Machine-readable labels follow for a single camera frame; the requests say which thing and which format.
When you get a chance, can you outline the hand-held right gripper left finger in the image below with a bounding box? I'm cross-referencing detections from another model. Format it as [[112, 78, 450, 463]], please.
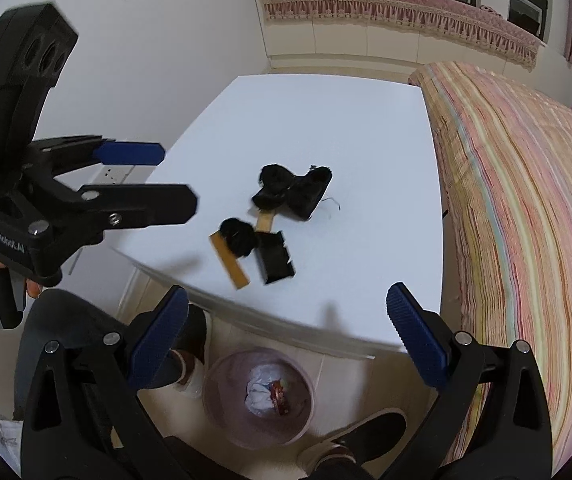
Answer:
[[21, 286, 189, 480]]

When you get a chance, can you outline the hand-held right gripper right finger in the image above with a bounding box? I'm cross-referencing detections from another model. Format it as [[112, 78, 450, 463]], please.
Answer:
[[386, 282, 551, 480]]

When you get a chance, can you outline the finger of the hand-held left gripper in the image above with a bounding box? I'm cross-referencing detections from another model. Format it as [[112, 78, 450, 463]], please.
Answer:
[[33, 135, 165, 177], [77, 183, 199, 233]]

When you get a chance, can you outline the pink plastic waste bin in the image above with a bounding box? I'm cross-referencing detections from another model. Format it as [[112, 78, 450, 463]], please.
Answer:
[[202, 347, 317, 449]]

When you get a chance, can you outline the black fluffy tuft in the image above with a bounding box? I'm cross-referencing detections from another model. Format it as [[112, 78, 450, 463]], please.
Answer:
[[251, 163, 295, 209], [219, 218, 259, 259]]

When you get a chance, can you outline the small black box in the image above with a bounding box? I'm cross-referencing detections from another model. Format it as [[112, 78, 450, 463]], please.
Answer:
[[254, 230, 297, 286]]

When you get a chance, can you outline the pair of black socks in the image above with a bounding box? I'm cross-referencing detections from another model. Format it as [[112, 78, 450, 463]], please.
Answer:
[[283, 164, 334, 222]]

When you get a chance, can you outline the white power strip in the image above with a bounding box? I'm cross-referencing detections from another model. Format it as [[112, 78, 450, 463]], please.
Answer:
[[93, 165, 135, 185]]

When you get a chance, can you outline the person's left black shoe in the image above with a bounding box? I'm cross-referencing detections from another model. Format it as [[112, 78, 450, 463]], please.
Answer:
[[172, 304, 213, 400]]

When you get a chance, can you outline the person's black shoe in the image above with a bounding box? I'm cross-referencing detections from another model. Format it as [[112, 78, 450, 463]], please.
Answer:
[[298, 408, 409, 467], [172, 304, 213, 400]]

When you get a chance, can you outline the person's right black shoe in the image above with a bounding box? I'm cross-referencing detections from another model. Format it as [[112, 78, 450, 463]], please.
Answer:
[[298, 408, 409, 467]]

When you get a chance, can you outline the crumpled white paper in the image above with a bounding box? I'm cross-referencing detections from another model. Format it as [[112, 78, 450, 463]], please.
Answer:
[[244, 379, 277, 417]]

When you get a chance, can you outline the red snack wrapper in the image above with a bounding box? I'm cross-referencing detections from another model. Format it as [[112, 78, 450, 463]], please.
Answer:
[[268, 381, 293, 419]]

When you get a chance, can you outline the striped pastel bed blanket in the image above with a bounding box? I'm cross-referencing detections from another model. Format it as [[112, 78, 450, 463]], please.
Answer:
[[408, 61, 572, 467]]

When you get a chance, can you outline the white low cabinet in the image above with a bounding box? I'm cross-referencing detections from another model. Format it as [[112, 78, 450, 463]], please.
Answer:
[[253, 0, 537, 87]]

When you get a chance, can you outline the pink lace fringed cloth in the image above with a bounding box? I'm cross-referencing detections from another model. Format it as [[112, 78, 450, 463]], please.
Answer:
[[258, 0, 546, 72]]

